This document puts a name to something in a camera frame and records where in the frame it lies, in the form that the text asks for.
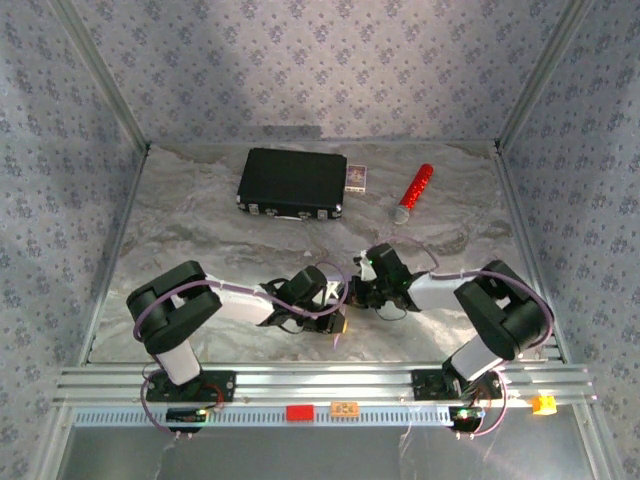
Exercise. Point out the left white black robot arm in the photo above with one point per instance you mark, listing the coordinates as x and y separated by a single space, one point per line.
170 310

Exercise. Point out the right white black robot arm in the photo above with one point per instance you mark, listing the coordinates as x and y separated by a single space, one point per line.
500 315

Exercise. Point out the grey metal sheet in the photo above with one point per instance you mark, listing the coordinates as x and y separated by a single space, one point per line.
300 455

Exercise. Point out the orange label tag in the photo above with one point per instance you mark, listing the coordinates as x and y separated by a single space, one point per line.
345 409

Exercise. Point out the red glitter microphone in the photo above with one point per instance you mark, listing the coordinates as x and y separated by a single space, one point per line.
416 187

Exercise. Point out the red plastic block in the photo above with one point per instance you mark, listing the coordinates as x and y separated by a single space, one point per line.
300 413

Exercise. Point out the small printed card box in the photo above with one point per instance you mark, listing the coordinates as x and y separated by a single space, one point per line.
356 177

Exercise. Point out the black hard case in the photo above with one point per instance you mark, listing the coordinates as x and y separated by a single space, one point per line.
290 182

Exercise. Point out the yellow orange connector block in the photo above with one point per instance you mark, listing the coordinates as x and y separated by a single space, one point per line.
543 405

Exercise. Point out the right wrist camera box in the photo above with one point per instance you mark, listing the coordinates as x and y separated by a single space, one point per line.
366 272

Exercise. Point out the aluminium mounting rail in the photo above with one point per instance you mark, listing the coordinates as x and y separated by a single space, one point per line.
325 382

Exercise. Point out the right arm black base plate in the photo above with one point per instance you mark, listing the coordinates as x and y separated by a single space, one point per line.
425 385

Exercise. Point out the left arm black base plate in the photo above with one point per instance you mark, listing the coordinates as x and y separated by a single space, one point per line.
220 387

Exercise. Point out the aluminium frame bar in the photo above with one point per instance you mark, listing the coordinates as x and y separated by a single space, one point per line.
105 75
542 75
114 250
55 440
595 440
522 225

